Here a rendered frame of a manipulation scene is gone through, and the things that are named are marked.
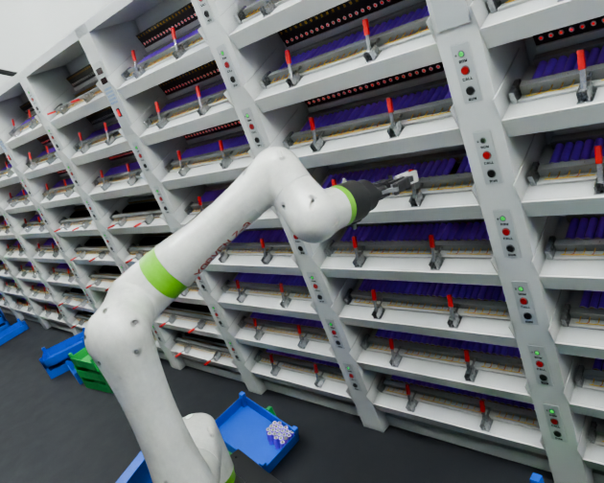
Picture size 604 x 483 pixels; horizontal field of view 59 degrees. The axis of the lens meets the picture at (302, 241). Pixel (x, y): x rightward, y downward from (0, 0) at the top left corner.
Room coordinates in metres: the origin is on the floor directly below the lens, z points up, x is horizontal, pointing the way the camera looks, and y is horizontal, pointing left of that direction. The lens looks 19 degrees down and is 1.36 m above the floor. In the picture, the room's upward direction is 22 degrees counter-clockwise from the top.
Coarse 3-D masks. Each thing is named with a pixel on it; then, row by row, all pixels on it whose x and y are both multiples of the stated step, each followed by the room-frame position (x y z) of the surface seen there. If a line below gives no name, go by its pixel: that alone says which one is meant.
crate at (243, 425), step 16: (240, 400) 1.92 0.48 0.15; (224, 416) 1.87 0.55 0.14; (240, 416) 1.89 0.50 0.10; (256, 416) 1.87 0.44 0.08; (272, 416) 1.81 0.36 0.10; (224, 432) 1.82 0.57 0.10; (240, 432) 1.81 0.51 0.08; (256, 432) 1.80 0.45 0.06; (240, 448) 1.74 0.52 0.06; (256, 448) 1.73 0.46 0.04; (272, 448) 1.72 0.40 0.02; (288, 448) 1.69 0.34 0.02; (272, 464) 1.63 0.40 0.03
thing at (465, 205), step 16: (368, 160) 1.57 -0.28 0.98; (320, 176) 1.70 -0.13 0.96; (464, 192) 1.22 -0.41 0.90; (384, 208) 1.36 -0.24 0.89; (400, 208) 1.32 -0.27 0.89; (416, 208) 1.28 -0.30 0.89; (432, 208) 1.24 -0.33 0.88; (448, 208) 1.21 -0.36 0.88; (464, 208) 1.18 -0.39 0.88; (480, 208) 1.15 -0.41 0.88
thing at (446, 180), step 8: (432, 176) 1.31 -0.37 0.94; (440, 176) 1.29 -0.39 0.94; (448, 176) 1.27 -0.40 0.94; (456, 176) 1.25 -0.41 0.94; (464, 176) 1.23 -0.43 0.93; (472, 176) 1.21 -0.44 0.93; (416, 184) 1.34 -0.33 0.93; (424, 184) 1.32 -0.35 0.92; (432, 184) 1.30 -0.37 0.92; (440, 184) 1.28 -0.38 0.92; (448, 184) 1.27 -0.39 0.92; (456, 184) 1.25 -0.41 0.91; (408, 192) 1.34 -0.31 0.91
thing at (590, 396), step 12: (576, 360) 1.13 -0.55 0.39; (588, 360) 1.14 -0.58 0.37; (600, 360) 1.10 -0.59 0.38; (576, 372) 1.11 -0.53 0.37; (588, 372) 1.09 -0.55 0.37; (600, 372) 1.07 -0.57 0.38; (576, 384) 1.09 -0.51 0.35; (588, 384) 1.08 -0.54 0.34; (600, 384) 1.07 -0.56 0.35; (576, 396) 1.08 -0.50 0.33; (588, 396) 1.06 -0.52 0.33; (600, 396) 1.04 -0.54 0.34; (576, 408) 1.06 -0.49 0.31; (588, 408) 1.04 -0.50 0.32; (600, 408) 1.02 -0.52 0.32
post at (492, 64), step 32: (448, 32) 1.12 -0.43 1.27; (448, 64) 1.13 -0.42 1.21; (480, 64) 1.08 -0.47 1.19; (480, 128) 1.11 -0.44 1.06; (512, 160) 1.08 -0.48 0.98; (480, 192) 1.14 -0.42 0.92; (512, 192) 1.08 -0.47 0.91; (544, 224) 1.13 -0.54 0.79; (512, 288) 1.12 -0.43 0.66; (544, 288) 1.08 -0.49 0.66; (512, 320) 1.14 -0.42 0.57; (544, 320) 1.08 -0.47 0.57; (544, 416) 1.13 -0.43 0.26; (576, 416) 1.09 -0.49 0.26; (576, 448) 1.08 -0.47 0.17; (576, 480) 1.09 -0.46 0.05
